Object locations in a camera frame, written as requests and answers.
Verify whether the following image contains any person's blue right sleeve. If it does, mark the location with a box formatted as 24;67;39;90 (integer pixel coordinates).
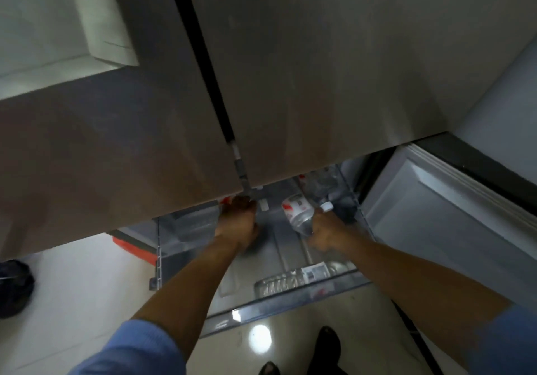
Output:
469;303;537;375

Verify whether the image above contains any beige refrigerator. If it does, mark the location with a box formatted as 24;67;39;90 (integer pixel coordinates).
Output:
0;0;537;340

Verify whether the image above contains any person's left forearm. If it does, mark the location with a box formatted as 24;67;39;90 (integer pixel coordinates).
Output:
132;236;248;361

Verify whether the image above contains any person's right forearm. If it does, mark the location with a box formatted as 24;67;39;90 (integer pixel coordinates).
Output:
335;236;515;371

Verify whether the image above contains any person's left hand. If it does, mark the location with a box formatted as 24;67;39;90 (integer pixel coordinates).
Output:
214;196;260;250

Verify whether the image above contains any pile of water bottles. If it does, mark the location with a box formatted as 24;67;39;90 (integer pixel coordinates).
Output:
253;167;357;300

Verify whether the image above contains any person's black right shoe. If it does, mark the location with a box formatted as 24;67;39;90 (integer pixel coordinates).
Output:
308;325;341;375

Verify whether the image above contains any black trash bag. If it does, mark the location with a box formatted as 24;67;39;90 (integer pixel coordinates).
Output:
0;260;35;319

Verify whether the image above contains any person's blue sleeve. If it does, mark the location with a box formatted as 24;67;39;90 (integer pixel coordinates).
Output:
69;319;187;375
469;303;537;375

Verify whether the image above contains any person's right hand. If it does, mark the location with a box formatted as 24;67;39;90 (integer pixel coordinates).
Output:
306;210;357;254

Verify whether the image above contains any person's blue left sleeve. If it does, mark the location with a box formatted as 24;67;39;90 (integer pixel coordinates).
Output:
69;319;187;375

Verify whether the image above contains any clear fridge drawer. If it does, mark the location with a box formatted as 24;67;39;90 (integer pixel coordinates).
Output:
149;165;372;340

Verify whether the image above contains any orange plastic stool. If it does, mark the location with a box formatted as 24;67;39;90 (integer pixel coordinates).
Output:
112;230;158;266

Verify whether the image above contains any wide paper sheet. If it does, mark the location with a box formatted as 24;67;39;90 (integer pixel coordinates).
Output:
0;0;139;101

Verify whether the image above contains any fridge compartment door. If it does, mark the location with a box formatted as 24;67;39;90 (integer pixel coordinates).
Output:
360;133;537;312

